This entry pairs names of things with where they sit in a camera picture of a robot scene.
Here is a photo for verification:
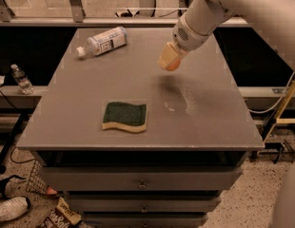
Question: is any black stand with cable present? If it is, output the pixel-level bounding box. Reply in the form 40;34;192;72
0;113;29;174

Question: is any yellow robot base frame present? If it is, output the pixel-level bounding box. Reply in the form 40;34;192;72
257;76;295;159

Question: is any small upright water bottle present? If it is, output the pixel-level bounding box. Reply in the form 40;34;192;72
10;64;34;95

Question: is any wire mesh basket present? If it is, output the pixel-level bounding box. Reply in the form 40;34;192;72
26;161;48;195

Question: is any orange fruit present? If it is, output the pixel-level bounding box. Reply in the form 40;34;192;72
166;60;181;71

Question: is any green and yellow sponge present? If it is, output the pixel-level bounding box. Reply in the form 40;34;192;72
102;102;148;133

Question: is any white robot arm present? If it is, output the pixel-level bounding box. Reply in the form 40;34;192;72
158;0;295;72

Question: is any metal railing frame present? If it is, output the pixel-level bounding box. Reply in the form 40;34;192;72
0;0;250;29

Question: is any lying plastic bottle white label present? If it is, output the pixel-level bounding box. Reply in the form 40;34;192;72
76;27;128;58

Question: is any white shoe on floor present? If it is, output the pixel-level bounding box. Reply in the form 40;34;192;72
0;197;30;223

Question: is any snack bag on floor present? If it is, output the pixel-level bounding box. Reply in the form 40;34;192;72
36;198;82;228

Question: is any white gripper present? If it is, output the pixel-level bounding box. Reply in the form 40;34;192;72
158;13;214;70

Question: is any grey drawer cabinet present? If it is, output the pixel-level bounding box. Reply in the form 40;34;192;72
18;28;263;228

